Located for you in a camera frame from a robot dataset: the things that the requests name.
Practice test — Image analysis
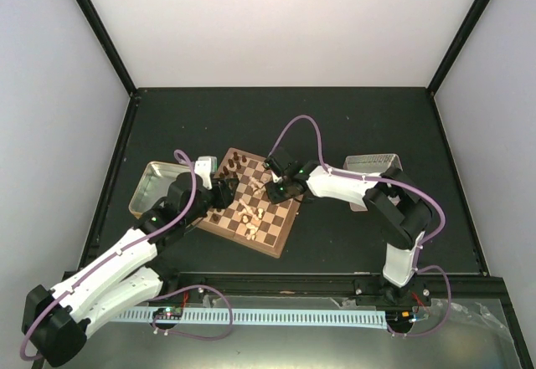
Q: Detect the black mounting rail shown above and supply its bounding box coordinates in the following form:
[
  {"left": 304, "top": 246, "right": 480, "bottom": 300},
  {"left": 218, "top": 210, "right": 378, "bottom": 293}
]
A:
[{"left": 162, "top": 272, "right": 509, "bottom": 307}]

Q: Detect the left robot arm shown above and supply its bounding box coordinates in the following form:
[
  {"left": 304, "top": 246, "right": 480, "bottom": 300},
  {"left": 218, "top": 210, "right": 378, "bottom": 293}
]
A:
[{"left": 19, "top": 172, "right": 240, "bottom": 367}]

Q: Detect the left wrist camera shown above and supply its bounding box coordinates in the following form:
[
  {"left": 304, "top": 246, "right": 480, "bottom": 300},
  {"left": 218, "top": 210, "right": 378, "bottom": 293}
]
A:
[{"left": 194, "top": 156, "right": 217, "bottom": 190}]

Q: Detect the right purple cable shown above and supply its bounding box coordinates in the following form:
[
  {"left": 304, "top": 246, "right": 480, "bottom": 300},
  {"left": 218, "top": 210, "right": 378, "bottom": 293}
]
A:
[{"left": 267, "top": 115, "right": 453, "bottom": 339}]

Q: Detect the wooden chess board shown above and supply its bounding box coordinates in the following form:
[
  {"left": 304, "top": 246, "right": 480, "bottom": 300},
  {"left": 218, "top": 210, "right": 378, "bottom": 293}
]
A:
[{"left": 198, "top": 147, "right": 302, "bottom": 259}]

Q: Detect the left metal tray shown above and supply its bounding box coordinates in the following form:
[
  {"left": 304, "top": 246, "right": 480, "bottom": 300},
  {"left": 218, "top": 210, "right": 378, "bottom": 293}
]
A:
[{"left": 128, "top": 161, "right": 190, "bottom": 218}]

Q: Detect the white slotted cable duct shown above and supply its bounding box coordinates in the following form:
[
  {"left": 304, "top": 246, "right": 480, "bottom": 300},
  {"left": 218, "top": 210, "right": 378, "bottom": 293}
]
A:
[{"left": 113, "top": 306, "right": 387, "bottom": 330}]

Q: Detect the right metal tray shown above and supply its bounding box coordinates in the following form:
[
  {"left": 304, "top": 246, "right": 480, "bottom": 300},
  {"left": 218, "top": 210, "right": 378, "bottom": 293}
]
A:
[{"left": 343, "top": 153, "right": 402, "bottom": 213}]

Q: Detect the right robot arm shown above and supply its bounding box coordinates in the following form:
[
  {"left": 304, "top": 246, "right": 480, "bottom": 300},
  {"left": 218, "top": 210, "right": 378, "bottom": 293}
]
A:
[{"left": 263, "top": 147, "right": 432, "bottom": 305}]

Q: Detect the metal tray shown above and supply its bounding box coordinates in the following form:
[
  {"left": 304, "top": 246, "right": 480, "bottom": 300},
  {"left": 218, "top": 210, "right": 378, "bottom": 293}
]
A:
[
  {"left": 343, "top": 153, "right": 402, "bottom": 213},
  {"left": 128, "top": 161, "right": 190, "bottom": 218}
]

